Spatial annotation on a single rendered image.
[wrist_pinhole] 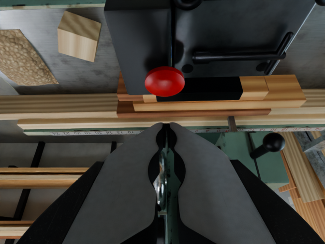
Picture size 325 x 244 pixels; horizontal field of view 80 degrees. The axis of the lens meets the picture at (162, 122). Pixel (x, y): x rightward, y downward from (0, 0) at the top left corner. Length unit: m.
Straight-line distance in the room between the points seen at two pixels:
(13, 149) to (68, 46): 3.17
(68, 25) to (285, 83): 0.31
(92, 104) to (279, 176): 0.29
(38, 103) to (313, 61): 0.45
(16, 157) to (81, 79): 3.01
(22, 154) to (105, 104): 2.97
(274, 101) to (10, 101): 0.44
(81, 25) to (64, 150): 2.82
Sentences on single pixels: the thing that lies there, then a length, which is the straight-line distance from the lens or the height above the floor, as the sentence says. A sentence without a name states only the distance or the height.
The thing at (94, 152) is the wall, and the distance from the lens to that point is 2.87.
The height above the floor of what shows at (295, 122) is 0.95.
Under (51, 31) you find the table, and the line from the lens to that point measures 0.30.
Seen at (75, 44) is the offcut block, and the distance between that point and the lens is 0.26.
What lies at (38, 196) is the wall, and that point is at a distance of 2.97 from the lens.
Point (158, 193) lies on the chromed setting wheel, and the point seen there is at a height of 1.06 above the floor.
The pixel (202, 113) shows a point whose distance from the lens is 0.32.
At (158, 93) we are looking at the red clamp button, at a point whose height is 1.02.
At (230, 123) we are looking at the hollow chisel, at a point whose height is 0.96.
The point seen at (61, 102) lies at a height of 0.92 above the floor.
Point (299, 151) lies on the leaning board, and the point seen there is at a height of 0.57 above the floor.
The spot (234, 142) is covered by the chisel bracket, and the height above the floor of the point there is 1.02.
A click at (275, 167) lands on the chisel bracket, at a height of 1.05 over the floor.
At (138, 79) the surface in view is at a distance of 0.17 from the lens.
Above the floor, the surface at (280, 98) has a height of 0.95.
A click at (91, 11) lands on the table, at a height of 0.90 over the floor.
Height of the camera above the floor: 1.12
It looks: 30 degrees down
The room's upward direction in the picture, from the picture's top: 180 degrees clockwise
